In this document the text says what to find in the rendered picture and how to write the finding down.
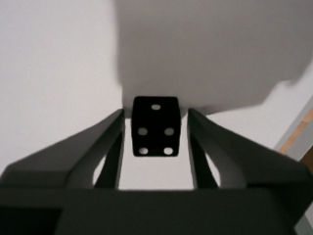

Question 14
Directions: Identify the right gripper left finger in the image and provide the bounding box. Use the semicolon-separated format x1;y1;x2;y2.
0;109;126;189

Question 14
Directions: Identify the black die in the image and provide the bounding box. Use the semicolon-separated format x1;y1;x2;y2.
130;97;182;158

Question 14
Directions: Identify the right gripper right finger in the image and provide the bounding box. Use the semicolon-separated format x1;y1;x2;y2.
186;109;313;227

